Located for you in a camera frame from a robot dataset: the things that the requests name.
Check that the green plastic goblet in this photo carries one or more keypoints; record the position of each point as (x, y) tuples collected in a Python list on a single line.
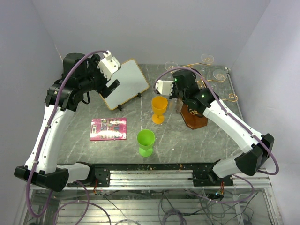
[(145, 139)]

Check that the yellow framed whiteboard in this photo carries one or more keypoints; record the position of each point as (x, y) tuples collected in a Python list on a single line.
[(132, 83)]

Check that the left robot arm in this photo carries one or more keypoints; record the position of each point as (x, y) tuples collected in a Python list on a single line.
[(81, 75)]

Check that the gold wine glass rack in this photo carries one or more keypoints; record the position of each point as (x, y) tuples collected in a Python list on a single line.
[(192, 118)]

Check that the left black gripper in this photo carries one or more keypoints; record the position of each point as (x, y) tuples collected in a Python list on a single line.
[(103, 88)]

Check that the clear tall wine glass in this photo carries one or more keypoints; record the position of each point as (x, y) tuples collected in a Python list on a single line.
[(170, 65)]

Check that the aluminium mounting rail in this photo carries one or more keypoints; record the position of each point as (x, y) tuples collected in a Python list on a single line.
[(159, 176)]

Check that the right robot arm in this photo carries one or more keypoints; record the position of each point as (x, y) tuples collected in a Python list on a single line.
[(255, 147)]

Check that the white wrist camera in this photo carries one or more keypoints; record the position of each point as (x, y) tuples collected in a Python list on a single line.
[(108, 65), (164, 87)]

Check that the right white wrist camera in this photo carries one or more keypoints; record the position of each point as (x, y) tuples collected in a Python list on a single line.
[(164, 87)]

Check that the orange plastic goblet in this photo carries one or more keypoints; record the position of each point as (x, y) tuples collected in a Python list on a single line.
[(159, 105)]

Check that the clear front wine glass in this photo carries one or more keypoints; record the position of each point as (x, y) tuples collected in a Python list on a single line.
[(175, 105)]

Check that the clear small wine glass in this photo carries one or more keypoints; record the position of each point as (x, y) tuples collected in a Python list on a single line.
[(207, 60)]

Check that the pink booklet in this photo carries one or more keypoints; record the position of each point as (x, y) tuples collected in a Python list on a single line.
[(106, 129)]

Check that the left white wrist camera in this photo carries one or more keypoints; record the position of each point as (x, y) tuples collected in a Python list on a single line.
[(108, 65)]

